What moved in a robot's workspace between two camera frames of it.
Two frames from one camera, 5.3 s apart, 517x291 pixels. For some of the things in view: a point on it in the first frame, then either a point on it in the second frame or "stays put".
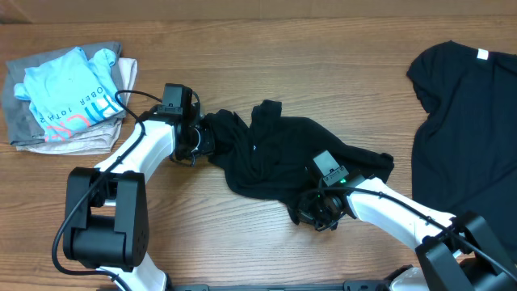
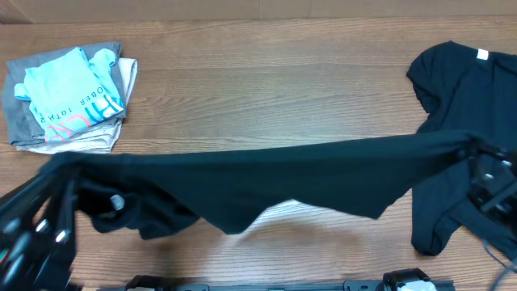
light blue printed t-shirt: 70,92 stays put
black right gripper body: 315,209 to 498,197
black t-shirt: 271,158 to 144,193
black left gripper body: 201,141 to 32,259
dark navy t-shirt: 464,151 stays put
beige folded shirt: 98,141 stays put
